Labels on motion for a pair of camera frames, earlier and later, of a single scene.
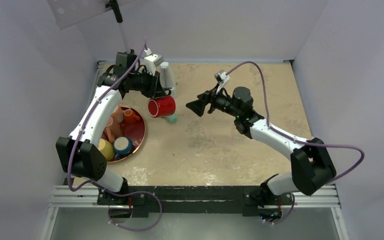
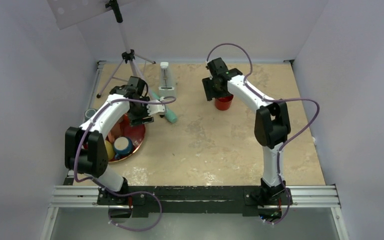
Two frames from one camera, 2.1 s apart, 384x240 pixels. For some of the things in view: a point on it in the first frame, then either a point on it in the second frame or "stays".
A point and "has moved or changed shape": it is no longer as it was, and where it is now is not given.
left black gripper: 155,90 -> 136,120
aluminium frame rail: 64,197 stays
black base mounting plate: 193,199 stays
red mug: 162,107 has moved or changed shape
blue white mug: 122,146 stays
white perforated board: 69,12 stays
